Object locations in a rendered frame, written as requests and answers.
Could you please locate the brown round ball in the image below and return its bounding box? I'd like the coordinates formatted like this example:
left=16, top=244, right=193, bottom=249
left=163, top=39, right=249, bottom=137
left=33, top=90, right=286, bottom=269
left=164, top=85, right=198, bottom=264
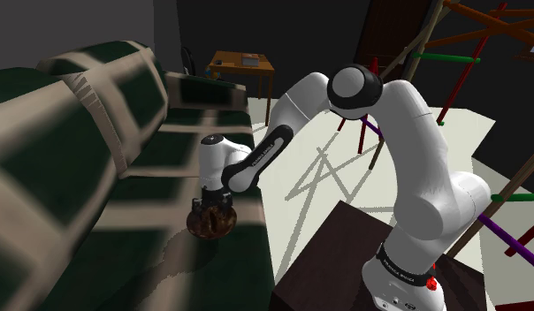
left=186, top=204, right=238, bottom=240

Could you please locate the wooden side table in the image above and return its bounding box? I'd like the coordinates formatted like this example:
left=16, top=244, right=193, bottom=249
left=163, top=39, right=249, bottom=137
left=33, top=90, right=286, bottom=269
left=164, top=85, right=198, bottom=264
left=206, top=50, right=276, bottom=127

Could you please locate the colourful pole frame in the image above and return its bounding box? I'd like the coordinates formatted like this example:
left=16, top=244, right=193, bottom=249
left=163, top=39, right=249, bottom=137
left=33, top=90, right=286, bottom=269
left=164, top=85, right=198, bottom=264
left=335, top=0, right=534, bottom=275

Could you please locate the green and beige checked sofa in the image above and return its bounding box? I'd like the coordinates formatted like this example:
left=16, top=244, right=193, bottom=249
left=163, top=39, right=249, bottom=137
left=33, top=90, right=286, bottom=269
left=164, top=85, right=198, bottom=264
left=0, top=40, right=277, bottom=311

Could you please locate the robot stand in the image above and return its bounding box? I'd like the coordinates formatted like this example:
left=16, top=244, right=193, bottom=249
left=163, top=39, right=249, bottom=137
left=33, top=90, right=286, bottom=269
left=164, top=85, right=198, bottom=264
left=268, top=200, right=489, bottom=311

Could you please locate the dark wooden door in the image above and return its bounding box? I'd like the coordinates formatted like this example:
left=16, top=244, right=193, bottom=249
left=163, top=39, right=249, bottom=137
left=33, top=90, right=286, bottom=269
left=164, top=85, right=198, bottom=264
left=353, top=0, right=435, bottom=83

